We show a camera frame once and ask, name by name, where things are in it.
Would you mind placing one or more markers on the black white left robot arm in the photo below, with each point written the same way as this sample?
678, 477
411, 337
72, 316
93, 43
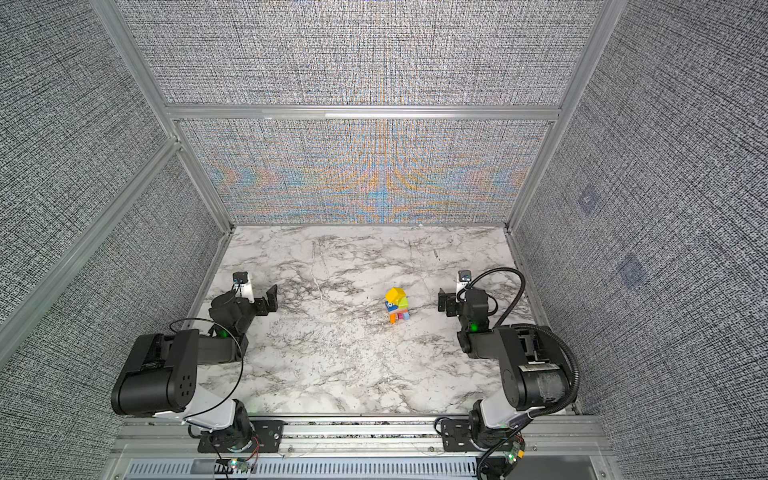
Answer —
160, 378

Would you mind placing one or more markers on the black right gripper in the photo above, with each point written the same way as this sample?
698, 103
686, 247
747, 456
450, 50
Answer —
450, 300

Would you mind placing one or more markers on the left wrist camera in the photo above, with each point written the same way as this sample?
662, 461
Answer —
242, 285

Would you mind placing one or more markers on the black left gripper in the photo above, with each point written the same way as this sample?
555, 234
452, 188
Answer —
263, 309

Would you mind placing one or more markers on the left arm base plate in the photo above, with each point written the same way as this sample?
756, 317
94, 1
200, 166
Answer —
264, 436

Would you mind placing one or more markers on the aluminium front rail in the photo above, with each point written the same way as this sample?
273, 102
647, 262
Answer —
363, 435

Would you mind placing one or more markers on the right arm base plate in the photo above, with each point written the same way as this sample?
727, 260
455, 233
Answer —
464, 435

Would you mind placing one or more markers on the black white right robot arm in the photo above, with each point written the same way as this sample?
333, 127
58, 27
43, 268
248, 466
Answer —
539, 372

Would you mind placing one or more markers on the yellow wooden wedge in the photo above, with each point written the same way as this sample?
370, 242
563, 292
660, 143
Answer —
394, 293

